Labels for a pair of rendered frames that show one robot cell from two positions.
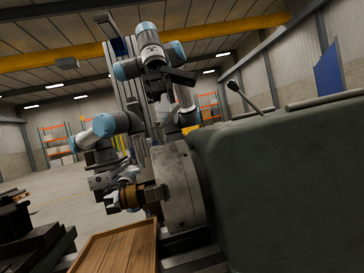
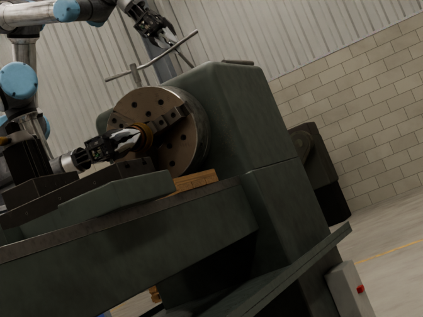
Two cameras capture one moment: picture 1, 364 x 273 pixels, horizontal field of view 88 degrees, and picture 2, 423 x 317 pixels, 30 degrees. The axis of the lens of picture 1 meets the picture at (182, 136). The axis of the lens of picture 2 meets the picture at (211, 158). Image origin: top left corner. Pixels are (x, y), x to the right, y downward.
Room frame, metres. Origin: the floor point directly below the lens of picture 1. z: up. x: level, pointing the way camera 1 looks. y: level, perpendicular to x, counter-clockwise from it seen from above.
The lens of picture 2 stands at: (-0.56, 2.24, 0.78)
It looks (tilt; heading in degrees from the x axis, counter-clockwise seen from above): 4 degrees up; 297
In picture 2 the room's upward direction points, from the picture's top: 22 degrees counter-clockwise
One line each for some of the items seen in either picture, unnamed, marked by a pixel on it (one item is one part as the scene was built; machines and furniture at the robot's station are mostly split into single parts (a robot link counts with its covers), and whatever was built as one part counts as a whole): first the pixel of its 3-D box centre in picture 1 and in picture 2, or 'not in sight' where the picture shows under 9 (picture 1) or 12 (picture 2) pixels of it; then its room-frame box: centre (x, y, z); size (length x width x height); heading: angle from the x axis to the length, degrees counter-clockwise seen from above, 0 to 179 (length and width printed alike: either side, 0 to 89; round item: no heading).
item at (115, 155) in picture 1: (106, 154); not in sight; (1.32, 0.55, 1.21); 0.15 x 0.15 x 0.10
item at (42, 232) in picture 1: (25, 240); (43, 190); (0.71, 0.67, 1.00); 0.20 x 0.10 x 0.05; 96
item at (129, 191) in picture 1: (134, 195); (136, 138); (0.68, 0.22, 1.08); 0.09 x 0.09 x 0.09; 6
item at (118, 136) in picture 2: (111, 196); (122, 133); (0.67, 0.29, 1.10); 0.09 x 0.06 x 0.03; 5
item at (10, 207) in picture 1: (7, 207); (17, 139); (0.71, 0.70, 1.14); 0.08 x 0.08 x 0.03
